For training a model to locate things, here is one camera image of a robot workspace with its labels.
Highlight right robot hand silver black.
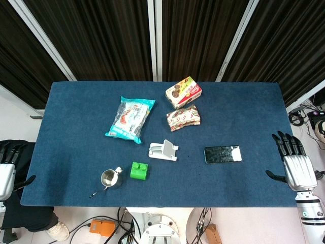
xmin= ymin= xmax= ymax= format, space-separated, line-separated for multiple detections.
xmin=265 ymin=130 xmax=318 ymax=192

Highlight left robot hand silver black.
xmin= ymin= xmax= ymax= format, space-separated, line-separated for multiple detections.
xmin=0 ymin=142 xmax=37 ymax=202

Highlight black smartphone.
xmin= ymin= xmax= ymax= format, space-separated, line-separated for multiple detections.
xmin=203 ymin=145 xmax=243 ymax=165

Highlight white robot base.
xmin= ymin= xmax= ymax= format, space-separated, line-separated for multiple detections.
xmin=139 ymin=207 xmax=182 ymax=244

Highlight white folding phone stand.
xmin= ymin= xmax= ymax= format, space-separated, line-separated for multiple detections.
xmin=148 ymin=139 xmax=179 ymax=162

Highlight black trouser leg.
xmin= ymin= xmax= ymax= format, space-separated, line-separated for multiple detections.
xmin=0 ymin=139 xmax=59 ymax=232

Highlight black electronic device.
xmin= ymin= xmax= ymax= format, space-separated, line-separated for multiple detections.
xmin=307 ymin=110 xmax=325 ymax=126

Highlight white sneaker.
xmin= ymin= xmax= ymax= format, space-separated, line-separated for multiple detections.
xmin=46 ymin=221 xmax=70 ymax=241

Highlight blue felt table cloth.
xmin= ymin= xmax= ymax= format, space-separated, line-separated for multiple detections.
xmin=20 ymin=81 xmax=298 ymax=208

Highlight steel gooseneck pitcher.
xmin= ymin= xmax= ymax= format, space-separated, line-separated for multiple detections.
xmin=88 ymin=166 xmax=124 ymax=199

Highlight small brown cardboard box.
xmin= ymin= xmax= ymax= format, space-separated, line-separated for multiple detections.
xmin=205 ymin=223 xmax=223 ymax=244

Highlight orange box device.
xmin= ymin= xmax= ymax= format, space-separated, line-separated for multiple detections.
xmin=89 ymin=219 xmax=116 ymax=238

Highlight dark pleated curtain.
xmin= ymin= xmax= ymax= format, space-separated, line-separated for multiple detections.
xmin=0 ymin=0 xmax=75 ymax=110
xmin=23 ymin=0 xmax=153 ymax=82
xmin=161 ymin=0 xmax=251 ymax=82
xmin=222 ymin=0 xmax=325 ymax=107

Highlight foil biscuit packet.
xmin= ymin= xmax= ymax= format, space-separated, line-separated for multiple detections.
xmin=166 ymin=104 xmax=201 ymax=132

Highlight green plastic building block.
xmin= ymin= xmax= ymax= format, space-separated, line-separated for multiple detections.
xmin=129 ymin=162 xmax=149 ymax=181

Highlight teal snack bag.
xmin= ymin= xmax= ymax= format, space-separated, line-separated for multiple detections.
xmin=105 ymin=96 xmax=156 ymax=144

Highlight biscuit carton box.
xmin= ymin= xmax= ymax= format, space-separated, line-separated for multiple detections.
xmin=165 ymin=76 xmax=203 ymax=110

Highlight tangled black cables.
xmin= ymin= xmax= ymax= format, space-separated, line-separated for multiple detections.
xmin=288 ymin=100 xmax=325 ymax=147

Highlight white metal frame beam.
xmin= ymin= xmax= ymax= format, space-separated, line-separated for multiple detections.
xmin=286 ymin=79 xmax=325 ymax=113
xmin=0 ymin=83 xmax=45 ymax=119

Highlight black floor cable bundle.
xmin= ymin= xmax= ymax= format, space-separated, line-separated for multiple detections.
xmin=68 ymin=207 xmax=143 ymax=244
xmin=191 ymin=207 xmax=213 ymax=244

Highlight white metal frame post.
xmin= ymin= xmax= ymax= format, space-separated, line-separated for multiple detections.
xmin=215 ymin=0 xmax=260 ymax=82
xmin=147 ymin=0 xmax=157 ymax=82
xmin=154 ymin=0 xmax=164 ymax=82
xmin=7 ymin=0 xmax=78 ymax=82

